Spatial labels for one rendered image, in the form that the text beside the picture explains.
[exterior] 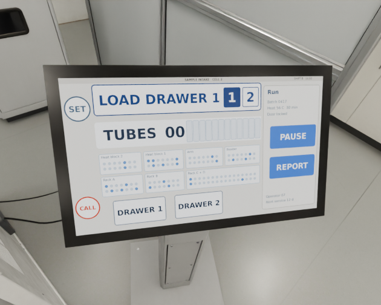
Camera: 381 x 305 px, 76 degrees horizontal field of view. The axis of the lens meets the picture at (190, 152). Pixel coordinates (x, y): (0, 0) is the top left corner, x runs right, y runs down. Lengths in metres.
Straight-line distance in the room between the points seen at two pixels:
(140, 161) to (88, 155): 0.09
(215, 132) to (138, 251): 1.11
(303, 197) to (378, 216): 1.61
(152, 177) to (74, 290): 1.13
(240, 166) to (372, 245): 1.58
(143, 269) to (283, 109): 1.15
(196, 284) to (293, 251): 0.62
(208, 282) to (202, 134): 1.08
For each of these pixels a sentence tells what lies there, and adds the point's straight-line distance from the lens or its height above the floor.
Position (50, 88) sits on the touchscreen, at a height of 1.17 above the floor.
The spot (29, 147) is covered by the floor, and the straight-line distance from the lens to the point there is 2.13.
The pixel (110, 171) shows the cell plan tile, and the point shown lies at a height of 1.06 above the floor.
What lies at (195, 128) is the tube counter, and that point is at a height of 1.11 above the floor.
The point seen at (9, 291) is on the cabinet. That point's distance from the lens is 0.82.
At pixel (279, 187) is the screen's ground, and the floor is 1.02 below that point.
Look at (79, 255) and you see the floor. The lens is 1.56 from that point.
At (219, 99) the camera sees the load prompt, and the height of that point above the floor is 1.15.
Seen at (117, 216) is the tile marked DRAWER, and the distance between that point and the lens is 0.47.
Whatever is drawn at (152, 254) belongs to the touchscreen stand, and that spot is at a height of 0.04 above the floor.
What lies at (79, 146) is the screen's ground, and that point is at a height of 1.10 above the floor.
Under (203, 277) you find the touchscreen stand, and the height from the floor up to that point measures 0.04.
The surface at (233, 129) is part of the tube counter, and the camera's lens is 0.46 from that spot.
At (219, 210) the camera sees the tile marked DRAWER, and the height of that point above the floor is 0.99.
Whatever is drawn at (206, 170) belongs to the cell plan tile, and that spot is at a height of 1.05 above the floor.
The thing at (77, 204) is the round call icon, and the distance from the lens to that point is 0.47.
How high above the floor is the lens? 1.41
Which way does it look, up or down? 48 degrees down
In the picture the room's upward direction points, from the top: 8 degrees clockwise
